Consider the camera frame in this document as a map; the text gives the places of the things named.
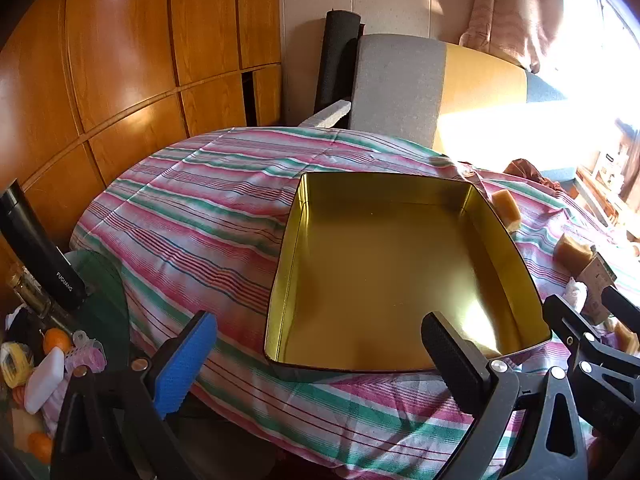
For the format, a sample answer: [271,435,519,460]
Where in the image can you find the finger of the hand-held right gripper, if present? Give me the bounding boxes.
[601,285,640,331]
[542,294,640,433]

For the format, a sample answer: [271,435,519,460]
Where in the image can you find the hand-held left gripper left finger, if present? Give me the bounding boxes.
[50,310,218,480]

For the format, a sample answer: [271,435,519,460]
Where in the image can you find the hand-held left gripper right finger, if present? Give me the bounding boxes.
[421,311,588,480]

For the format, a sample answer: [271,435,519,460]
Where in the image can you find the white plastic bag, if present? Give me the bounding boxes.
[564,280,588,311]

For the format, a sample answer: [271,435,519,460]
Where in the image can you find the green carton box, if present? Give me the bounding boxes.
[580,252,618,323]

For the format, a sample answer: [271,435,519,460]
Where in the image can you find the yellow sponge block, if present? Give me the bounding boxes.
[553,233,596,277]
[492,189,522,233]
[612,321,640,356]

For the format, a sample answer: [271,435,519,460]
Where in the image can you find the gold tin box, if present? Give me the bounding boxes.
[263,171,552,383]

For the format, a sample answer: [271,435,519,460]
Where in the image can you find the green glass nightstand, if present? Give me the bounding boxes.
[0,250,132,480]

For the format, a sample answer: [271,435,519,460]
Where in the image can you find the pink hair rollers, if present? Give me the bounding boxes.
[65,330,108,376]

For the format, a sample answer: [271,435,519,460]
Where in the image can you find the wooden side desk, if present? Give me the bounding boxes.
[575,125,640,231]

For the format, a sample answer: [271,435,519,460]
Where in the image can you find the striped blanket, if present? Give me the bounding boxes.
[70,126,640,480]

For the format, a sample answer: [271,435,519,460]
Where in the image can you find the orange fruit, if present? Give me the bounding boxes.
[42,328,72,356]
[27,431,53,465]

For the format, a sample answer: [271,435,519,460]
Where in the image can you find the white appliance box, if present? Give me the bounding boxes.
[595,149,631,186]

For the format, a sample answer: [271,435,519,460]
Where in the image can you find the white plastic case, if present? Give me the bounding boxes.
[25,347,66,415]

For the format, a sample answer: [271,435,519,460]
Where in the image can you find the brown cloth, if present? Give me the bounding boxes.
[502,158,561,186]

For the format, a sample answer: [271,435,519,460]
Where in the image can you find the gold glass bottle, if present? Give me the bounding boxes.
[7,265,66,321]

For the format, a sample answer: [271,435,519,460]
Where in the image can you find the black thermos bottle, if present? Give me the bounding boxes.
[0,179,87,311]

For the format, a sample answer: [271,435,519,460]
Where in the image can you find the window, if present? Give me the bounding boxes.
[555,0,640,111]

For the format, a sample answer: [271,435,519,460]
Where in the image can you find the wooden wardrobe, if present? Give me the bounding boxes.
[0,0,283,281]

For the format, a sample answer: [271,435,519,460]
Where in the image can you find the beige curtain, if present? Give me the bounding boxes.
[459,0,566,73]

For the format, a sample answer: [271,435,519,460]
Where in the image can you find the black rolled mat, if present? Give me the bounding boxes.
[314,9,362,128]

